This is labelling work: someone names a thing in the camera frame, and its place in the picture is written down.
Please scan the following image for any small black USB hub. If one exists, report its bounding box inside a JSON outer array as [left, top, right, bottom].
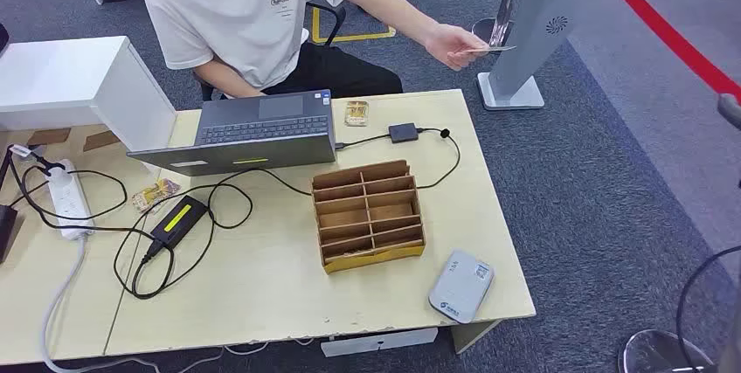
[[387, 122, 419, 145]]

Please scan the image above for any white power strip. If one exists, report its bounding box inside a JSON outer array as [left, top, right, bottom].
[[45, 159, 95, 241]]

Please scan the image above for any red barrier belt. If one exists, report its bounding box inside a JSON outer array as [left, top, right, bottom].
[[585, 0, 741, 102]]

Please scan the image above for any thick white power strip cable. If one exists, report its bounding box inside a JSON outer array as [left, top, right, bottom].
[[38, 237, 163, 373]]

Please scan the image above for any wooden desk leg panel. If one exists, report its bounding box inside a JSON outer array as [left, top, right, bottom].
[[451, 319, 502, 356]]

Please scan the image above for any brown cardboard patch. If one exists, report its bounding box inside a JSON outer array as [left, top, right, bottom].
[[25, 128, 72, 148], [82, 129, 121, 154]]

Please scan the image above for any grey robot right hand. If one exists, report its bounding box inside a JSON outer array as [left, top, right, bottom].
[[717, 93, 741, 131]]

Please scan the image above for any person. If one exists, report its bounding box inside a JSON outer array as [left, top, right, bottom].
[[139, 0, 492, 100]]

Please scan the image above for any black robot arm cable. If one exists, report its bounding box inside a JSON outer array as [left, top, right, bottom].
[[675, 245, 741, 373]]

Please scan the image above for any black box device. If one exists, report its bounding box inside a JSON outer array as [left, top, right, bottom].
[[0, 205, 19, 265]]

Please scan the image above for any short black hub cable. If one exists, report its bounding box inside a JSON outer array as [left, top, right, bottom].
[[334, 133, 391, 152]]

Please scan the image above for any white cabinet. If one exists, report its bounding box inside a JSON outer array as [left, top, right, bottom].
[[0, 35, 177, 153]]

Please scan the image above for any black plug with cable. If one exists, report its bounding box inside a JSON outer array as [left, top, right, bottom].
[[0, 147, 129, 232]]

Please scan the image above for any black power adapter yellow label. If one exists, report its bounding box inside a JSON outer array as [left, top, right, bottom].
[[149, 195, 210, 247]]

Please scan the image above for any white bracket under desk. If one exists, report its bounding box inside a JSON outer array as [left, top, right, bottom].
[[320, 327, 440, 359]]

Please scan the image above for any grey white card reader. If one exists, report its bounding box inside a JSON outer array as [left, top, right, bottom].
[[428, 250, 496, 325]]

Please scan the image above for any grey kiosk panel stand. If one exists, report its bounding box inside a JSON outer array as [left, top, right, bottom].
[[476, 0, 582, 112]]

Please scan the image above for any gold crumpled wrapper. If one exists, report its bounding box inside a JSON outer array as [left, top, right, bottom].
[[131, 177, 182, 213]]

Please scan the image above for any black mains cable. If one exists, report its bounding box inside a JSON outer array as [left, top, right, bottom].
[[5, 150, 215, 302]]

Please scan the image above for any gold patterned card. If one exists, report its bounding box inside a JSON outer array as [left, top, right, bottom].
[[344, 100, 370, 128]]

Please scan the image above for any black adapter output cable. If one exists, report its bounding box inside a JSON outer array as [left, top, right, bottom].
[[205, 126, 462, 231]]

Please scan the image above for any grey laptop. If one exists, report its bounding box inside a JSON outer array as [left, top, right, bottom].
[[126, 89, 338, 177]]

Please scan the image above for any person's left hand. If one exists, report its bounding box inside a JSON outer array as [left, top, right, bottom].
[[424, 23, 492, 73]]

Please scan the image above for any wooden card organizer box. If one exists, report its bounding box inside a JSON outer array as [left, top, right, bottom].
[[310, 159, 427, 275]]

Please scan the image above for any yellow floor tape frame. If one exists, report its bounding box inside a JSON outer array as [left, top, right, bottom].
[[311, 6, 398, 45]]

